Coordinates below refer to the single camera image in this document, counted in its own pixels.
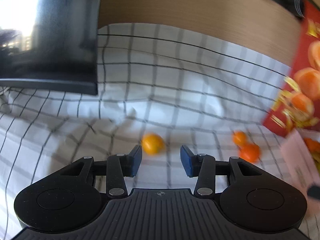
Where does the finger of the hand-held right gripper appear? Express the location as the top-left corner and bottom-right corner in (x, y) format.
(307, 185), (320, 199)

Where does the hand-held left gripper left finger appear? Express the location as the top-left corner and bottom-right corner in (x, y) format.
(60, 145), (143, 198)

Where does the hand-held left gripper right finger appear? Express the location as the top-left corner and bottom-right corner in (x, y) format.
(180, 145), (263, 198)

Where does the small yellowish tangerine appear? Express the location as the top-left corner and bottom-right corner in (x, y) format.
(141, 133), (165, 155)

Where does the pink cardboard box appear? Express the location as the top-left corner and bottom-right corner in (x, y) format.
(280, 129), (320, 197)

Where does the tangerine with leafy stem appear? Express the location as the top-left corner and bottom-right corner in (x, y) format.
(304, 137), (320, 153)

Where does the small orange tangerine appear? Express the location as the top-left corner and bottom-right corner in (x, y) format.
(232, 130), (248, 146)

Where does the white checkered cloth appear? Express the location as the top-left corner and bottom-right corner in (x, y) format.
(0, 22), (320, 240)

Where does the red printed gift box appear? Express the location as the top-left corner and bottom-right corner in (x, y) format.
(262, 0), (320, 138)

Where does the black monitor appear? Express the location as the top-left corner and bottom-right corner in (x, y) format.
(0, 0), (103, 96)

